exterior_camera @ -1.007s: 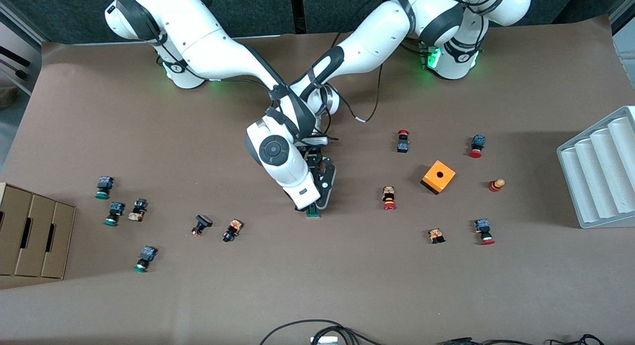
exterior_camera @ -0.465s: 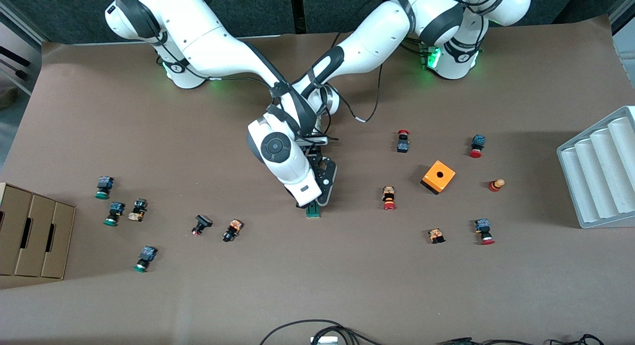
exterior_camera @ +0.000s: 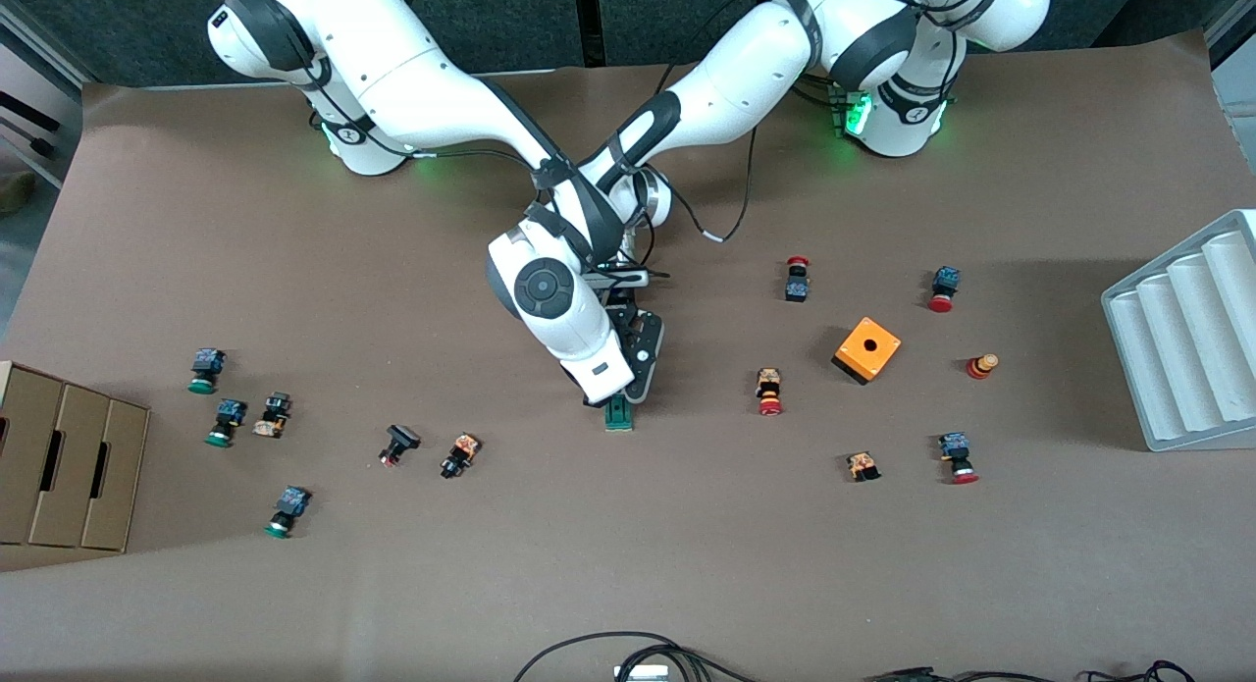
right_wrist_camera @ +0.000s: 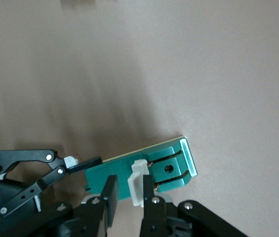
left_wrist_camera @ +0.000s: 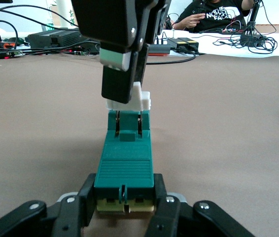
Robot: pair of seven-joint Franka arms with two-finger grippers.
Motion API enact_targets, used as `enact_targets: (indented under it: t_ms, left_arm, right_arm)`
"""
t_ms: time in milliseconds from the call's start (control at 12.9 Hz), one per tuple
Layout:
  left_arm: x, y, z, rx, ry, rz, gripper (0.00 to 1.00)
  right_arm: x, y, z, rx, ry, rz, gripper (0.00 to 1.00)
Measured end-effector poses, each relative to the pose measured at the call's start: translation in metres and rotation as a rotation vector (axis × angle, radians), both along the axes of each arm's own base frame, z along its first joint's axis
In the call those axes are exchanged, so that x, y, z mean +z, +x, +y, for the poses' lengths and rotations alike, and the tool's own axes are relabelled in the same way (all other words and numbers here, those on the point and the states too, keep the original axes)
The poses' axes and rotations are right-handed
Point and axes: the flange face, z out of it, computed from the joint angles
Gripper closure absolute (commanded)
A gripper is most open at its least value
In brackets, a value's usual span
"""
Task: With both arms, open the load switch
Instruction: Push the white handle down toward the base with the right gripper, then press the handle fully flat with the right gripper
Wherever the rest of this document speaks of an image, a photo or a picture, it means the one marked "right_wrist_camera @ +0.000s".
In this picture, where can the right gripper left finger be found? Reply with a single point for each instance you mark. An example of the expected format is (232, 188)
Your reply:
(111, 197)

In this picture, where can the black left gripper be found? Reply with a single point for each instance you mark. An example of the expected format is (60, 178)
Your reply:
(6, 212)

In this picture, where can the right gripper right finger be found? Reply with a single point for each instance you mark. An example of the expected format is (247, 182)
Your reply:
(149, 195)

